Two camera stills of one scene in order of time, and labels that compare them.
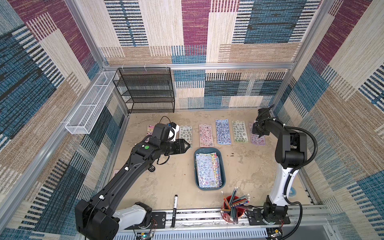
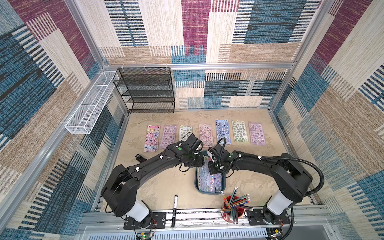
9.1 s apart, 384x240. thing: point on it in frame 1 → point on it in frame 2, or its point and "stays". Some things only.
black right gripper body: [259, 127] → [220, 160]
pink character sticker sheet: [255, 139] stays
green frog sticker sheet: [239, 131] stays
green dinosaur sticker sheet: [186, 133] stays
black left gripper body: [168, 148] → [196, 161]
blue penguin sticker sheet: [223, 131] stays
